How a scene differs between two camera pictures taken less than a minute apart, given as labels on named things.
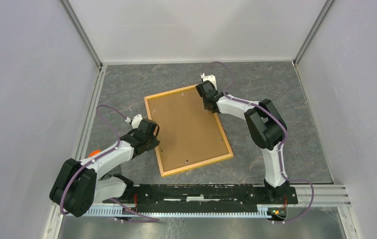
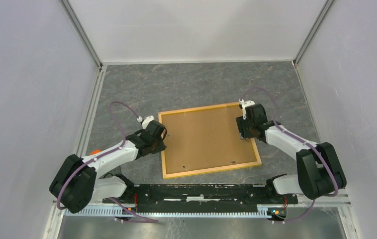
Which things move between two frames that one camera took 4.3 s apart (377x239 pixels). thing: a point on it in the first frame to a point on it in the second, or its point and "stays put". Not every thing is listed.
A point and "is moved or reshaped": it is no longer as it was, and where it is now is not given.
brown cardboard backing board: x=190 y=136 is moved or reshaped
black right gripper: x=217 y=91 to x=241 y=124
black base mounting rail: x=208 y=197 stays put
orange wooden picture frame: x=157 y=148 to x=207 y=170
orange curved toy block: x=94 y=153 stays put
